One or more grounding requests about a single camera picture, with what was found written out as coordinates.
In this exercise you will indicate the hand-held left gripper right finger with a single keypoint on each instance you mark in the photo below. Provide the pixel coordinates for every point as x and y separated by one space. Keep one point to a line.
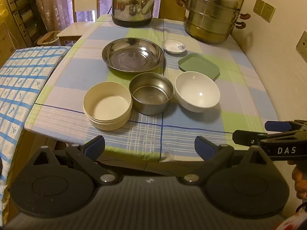
203 147

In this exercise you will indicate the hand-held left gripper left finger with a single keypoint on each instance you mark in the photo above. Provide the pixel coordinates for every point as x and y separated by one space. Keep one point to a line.
96 146

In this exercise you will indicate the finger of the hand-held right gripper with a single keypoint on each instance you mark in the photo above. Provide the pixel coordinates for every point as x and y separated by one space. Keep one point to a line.
242 137
275 125

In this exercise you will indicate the cream round bowl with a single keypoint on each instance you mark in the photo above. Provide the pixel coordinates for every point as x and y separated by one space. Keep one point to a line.
108 107

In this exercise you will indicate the white ceramic bowl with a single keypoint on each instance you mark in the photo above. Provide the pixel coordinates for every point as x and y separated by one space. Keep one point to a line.
196 93

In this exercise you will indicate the stainless steel bowl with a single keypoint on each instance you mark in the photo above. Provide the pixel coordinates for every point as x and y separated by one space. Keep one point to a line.
148 105

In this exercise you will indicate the green square plate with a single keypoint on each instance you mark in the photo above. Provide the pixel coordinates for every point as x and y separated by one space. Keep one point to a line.
196 63

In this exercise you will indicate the large stainless steel basin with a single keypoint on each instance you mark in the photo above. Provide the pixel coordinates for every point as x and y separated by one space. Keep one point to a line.
124 60

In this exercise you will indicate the small floral white dish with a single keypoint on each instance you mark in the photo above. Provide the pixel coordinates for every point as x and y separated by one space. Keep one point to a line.
174 46

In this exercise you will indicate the person's right hand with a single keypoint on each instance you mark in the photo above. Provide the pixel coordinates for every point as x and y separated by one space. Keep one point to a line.
299 182

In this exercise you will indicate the plaid tablecloth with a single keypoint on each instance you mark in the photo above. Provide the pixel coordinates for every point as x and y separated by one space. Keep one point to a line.
191 129

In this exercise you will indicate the red white printed cloth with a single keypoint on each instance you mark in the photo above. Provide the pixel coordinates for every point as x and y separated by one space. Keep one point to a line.
295 222

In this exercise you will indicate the blue checkered cloth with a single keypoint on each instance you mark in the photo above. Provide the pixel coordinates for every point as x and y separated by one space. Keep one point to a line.
21 81

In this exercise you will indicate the wicker basket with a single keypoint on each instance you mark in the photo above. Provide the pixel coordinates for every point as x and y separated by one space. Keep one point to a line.
48 38

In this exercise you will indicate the white wooden chair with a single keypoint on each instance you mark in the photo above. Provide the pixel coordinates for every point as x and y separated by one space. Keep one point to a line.
72 30

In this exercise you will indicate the stainless steel steamer pot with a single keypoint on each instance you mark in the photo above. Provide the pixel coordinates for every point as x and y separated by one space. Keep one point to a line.
211 21

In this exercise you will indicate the cardboard box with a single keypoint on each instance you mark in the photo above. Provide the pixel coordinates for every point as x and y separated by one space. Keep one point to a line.
6 43

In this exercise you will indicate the stainless steel kettle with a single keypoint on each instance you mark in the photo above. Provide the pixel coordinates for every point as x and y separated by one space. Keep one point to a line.
129 7

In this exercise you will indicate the black metal rack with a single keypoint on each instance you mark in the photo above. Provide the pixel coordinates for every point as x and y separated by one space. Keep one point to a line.
26 16

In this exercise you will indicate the purple floral curtain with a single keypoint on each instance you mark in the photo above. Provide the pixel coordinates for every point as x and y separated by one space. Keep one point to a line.
60 0

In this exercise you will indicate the yellow plastic bag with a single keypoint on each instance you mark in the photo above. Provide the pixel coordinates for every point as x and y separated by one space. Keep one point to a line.
2 12

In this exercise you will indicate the beige wall socket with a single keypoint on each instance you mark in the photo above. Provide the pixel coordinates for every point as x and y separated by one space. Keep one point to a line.
302 45
259 7
268 12

